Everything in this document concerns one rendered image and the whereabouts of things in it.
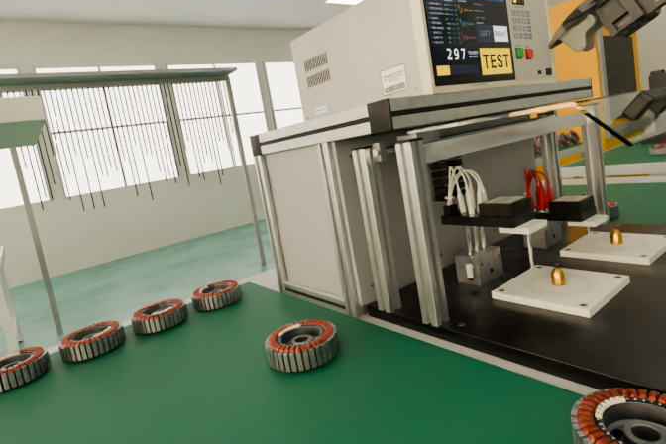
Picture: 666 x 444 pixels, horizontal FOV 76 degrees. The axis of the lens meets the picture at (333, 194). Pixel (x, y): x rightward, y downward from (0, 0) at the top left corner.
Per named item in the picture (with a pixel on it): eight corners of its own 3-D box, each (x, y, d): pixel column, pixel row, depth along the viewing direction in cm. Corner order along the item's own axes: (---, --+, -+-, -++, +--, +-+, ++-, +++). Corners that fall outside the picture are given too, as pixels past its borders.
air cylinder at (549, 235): (563, 239, 95) (560, 215, 94) (546, 249, 91) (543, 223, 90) (540, 238, 99) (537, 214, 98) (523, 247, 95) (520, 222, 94)
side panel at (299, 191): (368, 312, 79) (339, 140, 75) (356, 319, 77) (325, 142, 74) (289, 288, 101) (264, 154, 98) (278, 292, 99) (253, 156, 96)
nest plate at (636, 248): (676, 241, 82) (676, 235, 82) (650, 265, 73) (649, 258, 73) (592, 236, 94) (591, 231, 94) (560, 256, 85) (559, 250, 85)
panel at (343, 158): (542, 219, 115) (529, 108, 112) (363, 306, 76) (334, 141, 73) (538, 219, 116) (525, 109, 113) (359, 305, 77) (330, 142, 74)
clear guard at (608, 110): (693, 123, 61) (690, 81, 61) (632, 146, 47) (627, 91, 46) (490, 147, 87) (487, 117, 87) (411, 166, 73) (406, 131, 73)
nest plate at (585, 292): (630, 282, 67) (629, 275, 67) (590, 318, 59) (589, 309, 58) (536, 270, 79) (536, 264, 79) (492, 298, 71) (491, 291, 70)
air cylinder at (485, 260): (503, 274, 81) (500, 245, 80) (481, 286, 76) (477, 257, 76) (481, 270, 85) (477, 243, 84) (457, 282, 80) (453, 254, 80)
